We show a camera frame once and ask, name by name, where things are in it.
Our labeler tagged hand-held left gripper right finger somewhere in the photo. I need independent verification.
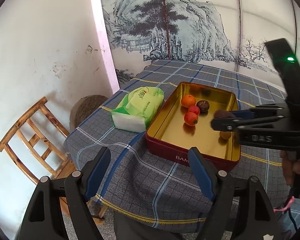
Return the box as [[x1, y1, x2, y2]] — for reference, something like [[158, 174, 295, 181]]
[[188, 147, 282, 240]]

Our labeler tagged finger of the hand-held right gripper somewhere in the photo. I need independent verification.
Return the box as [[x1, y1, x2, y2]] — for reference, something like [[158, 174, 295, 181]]
[[230, 104, 288, 118], [211, 114, 290, 132]]

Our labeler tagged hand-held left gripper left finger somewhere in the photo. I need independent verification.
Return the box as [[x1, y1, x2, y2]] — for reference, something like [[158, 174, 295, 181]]
[[17, 146, 112, 240]]

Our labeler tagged dark brown mangosteen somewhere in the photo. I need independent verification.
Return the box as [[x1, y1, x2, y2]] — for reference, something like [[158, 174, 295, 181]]
[[214, 110, 237, 119], [196, 100, 210, 113]]

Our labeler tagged orange mandarin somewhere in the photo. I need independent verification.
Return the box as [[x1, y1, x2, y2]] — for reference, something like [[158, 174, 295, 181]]
[[181, 94, 196, 108]]

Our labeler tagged red tin box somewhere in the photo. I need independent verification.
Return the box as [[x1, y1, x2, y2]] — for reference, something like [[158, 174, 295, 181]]
[[145, 81, 241, 173]]

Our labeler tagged person's right hand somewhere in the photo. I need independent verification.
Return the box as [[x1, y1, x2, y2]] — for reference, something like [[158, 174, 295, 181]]
[[280, 150, 300, 186]]

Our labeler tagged round woven stool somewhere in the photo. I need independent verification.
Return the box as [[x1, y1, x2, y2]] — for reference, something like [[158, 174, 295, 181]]
[[69, 94, 110, 130]]

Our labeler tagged green tissue pack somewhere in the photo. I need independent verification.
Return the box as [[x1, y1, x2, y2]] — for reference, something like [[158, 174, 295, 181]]
[[111, 86, 165, 132]]

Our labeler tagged wooden chair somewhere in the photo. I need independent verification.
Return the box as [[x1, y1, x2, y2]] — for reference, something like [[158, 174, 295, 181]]
[[0, 96, 108, 220]]

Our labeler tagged pink cord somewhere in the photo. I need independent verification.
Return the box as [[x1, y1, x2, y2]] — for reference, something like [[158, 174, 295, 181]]
[[274, 196, 295, 213]]

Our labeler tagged landscape ink wall painting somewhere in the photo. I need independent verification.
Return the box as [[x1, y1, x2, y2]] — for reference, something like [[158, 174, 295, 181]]
[[99, 0, 300, 85]]

